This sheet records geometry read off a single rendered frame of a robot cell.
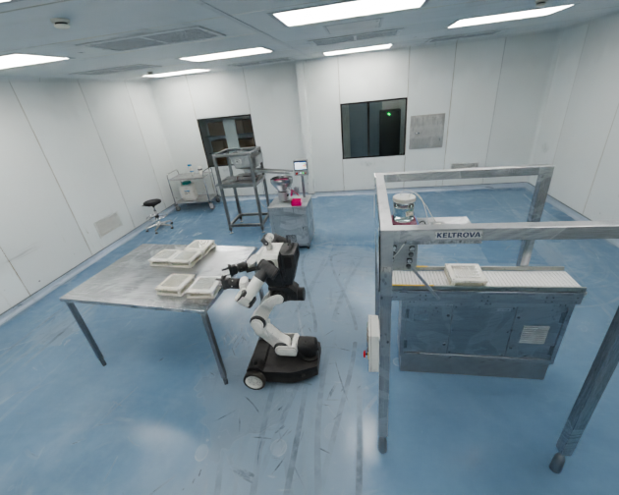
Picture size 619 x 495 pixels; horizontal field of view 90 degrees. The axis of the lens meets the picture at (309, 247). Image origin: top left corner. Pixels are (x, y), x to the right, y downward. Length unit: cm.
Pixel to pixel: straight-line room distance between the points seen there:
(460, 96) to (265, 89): 402
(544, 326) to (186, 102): 765
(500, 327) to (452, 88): 549
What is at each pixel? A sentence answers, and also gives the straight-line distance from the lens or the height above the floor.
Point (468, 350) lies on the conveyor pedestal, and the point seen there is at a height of 30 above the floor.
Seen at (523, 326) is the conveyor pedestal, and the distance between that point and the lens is 295.
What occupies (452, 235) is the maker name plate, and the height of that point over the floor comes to 172.
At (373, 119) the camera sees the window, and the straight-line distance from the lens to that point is 730.
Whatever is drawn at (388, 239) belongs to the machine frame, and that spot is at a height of 171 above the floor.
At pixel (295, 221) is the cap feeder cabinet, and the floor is 51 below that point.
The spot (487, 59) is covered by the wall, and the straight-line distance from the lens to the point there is 763.
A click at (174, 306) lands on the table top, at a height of 89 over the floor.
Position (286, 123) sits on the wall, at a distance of 748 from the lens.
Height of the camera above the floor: 236
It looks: 27 degrees down
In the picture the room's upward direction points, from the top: 6 degrees counter-clockwise
